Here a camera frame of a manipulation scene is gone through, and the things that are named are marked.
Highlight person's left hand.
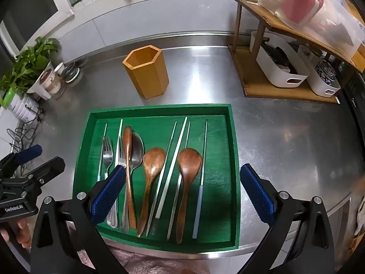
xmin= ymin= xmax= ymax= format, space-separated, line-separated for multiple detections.
xmin=0 ymin=218 xmax=32 ymax=249

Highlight pink fleece garment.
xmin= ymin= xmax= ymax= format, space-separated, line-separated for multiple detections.
xmin=77 ymin=247 xmax=211 ymax=274

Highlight black cables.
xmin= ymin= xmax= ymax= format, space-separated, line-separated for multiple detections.
xmin=7 ymin=105 xmax=46 ymax=152

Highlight white ribbed plant pot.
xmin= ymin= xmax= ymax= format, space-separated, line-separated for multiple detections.
xmin=6 ymin=91 xmax=40 ymax=123

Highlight red container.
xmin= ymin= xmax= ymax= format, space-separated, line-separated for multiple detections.
xmin=281 ymin=0 xmax=324 ymax=25

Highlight small white plastic basket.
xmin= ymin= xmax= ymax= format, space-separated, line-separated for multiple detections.
xmin=297 ymin=45 xmax=341 ymax=97

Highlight black item in basket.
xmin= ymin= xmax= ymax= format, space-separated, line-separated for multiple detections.
xmin=261 ymin=37 xmax=298 ymax=73

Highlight large white plastic basket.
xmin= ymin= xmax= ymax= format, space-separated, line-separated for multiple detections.
xmin=250 ymin=31 xmax=311 ymax=88

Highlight green leafy plant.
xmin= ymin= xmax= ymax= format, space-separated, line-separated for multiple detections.
xmin=0 ymin=37 xmax=62 ymax=106

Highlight large wooden spoon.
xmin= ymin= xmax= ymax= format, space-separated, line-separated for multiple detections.
xmin=175 ymin=148 xmax=203 ymax=245
xmin=137 ymin=148 xmax=167 ymax=238

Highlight slim dark wooden spoon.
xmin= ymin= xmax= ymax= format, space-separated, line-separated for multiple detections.
xmin=123 ymin=126 xmax=138 ymax=229

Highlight grey ceramic bowl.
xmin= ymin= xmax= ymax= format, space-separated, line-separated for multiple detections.
xmin=63 ymin=61 xmax=84 ymax=84

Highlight hexagonal wooden utensil holder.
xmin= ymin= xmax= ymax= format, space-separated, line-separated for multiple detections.
xmin=123 ymin=45 xmax=169 ymax=100

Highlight clear plastic container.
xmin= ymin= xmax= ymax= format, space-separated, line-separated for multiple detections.
xmin=258 ymin=0 xmax=365 ymax=55

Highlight glass jar with printed lid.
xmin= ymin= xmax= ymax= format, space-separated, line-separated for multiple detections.
xmin=38 ymin=70 xmax=65 ymax=99

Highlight black oven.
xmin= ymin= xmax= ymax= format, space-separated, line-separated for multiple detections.
xmin=341 ymin=71 xmax=365 ymax=177

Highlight silver metal chopstick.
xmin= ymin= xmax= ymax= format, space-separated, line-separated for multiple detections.
xmin=166 ymin=121 xmax=191 ymax=242
xmin=145 ymin=121 xmax=178 ymax=237

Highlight metal spoon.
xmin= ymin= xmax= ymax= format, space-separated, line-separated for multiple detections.
xmin=121 ymin=133 xmax=144 ymax=233

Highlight green wooden tray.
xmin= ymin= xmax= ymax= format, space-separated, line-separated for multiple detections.
xmin=73 ymin=103 xmax=240 ymax=253

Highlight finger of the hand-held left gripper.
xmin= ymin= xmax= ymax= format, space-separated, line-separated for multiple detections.
xmin=26 ymin=156 xmax=65 ymax=203
xmin=0 ymin=145 xmax=43 ymax=179

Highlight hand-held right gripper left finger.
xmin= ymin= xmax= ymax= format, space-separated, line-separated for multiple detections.
xmin=30 ymin=164 xmax=127 ymax=274

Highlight white paper bag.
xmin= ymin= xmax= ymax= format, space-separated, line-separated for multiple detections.
xmin=27 ymin=63 xmax=55 ymax=101

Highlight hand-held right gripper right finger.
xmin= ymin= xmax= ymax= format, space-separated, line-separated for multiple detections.
xmin=240 ymin=163 xmax=335 ymax=274

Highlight brown cardboard box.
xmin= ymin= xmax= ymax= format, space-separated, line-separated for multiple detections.
xmin=342 ymin=0 xmax=365 ymax=73

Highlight wooden shelf rack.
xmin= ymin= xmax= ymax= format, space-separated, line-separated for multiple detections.
xmin=227 ymin=0 xmax=365 ymax=104

